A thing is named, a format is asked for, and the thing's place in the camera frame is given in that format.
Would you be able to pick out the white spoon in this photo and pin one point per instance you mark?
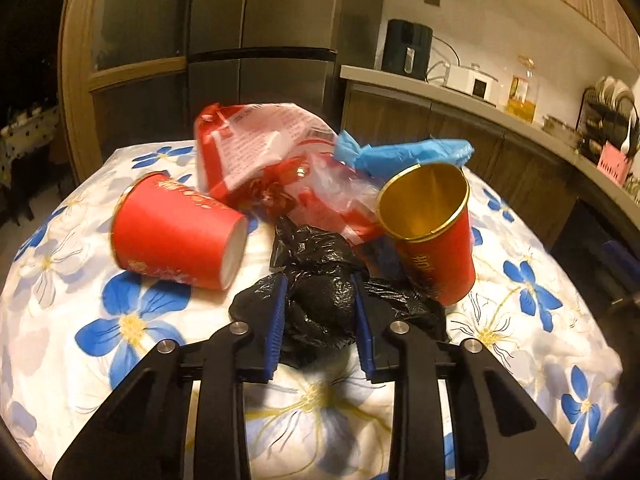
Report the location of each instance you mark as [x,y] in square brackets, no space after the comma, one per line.
[627,140]

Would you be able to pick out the black air fryer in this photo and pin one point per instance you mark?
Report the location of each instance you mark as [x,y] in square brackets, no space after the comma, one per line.
[405,45]

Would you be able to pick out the black dish rack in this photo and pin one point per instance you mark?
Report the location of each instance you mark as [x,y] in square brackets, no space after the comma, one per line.
[607,110]

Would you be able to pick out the grey refrigerator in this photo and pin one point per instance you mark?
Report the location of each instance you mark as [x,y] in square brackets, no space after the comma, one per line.
[280,20]

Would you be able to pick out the blue plastic bag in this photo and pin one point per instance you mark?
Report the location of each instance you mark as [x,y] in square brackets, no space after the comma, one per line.
[380,155]

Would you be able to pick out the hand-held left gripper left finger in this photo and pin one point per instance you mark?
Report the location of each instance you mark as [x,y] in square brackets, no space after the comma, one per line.
[274,330]

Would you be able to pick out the red cup with gold inside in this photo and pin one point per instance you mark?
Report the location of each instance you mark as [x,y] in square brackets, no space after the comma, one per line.
[435,265]

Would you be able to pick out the pink utensil holder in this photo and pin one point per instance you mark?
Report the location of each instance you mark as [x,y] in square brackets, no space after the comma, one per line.
[614,162]

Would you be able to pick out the polka dot covered table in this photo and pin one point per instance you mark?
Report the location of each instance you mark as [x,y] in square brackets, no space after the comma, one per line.
[30,130]

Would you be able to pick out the blue floral tablecloth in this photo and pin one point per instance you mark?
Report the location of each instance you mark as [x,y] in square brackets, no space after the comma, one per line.
[60,260]

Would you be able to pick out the wooden glass door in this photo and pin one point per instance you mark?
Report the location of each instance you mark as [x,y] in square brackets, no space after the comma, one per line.
[140,20]

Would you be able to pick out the red paper cup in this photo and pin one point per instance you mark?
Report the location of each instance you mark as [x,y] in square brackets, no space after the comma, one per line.
[170,230]

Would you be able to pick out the black plastic bag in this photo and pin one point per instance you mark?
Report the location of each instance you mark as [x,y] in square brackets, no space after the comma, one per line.
[320,305]

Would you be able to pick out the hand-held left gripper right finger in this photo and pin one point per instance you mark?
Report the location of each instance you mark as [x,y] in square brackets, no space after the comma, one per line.
[364,330]

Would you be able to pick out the cooking oil bottle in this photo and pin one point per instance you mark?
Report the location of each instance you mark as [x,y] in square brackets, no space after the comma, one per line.
[520,95]

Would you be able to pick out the red and white plastic bag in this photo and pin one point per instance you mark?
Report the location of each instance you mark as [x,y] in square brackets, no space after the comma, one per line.
[240,150]

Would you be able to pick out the metal bowl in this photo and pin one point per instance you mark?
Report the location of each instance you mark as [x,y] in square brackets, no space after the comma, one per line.
[562,125]

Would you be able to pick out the wooden kitchen counter cabinet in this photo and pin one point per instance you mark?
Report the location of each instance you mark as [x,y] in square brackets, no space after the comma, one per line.
[450,125]

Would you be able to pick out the white slow cooker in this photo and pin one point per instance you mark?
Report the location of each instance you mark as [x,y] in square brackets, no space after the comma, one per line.
[470,82]

